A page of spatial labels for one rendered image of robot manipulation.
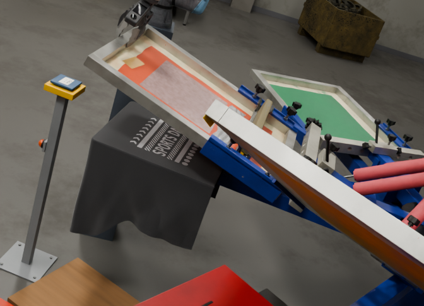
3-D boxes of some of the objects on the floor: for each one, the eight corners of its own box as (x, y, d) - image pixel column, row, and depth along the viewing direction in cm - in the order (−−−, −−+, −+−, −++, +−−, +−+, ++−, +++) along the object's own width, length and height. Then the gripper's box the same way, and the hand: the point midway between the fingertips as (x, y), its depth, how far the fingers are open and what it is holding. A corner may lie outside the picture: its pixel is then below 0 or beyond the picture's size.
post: (-7, 266, 286) (28, 81, 245) (17, 241, 306) (53, 67, 265) (36, 284, 285) (79, 101, 243) (57, 258, 304) (100, 85, 263)
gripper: (167, 2, 227) (139, 48, 236) (141, -16, 226) (114, 31, 236) (160, 6, 219) (132, 53, 228) (134, -13, 219) (106, 36, 228)
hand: (122, 41), depth 229 cm, fingers closed on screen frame, 4 cm apart
